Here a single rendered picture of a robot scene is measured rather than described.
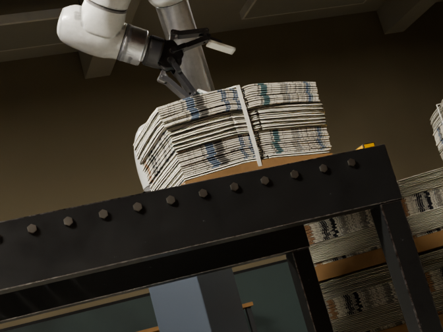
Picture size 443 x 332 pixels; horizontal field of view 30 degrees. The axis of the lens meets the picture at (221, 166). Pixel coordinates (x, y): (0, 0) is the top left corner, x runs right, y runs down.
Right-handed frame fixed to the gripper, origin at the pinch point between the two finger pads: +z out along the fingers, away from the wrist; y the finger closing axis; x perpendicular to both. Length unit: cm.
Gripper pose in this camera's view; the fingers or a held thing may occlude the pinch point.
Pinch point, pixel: (224, 74)
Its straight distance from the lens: 204.0
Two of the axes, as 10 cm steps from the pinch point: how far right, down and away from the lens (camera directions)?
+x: 2.8, -2.8, -9.2
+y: -2.0, 9.2, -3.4
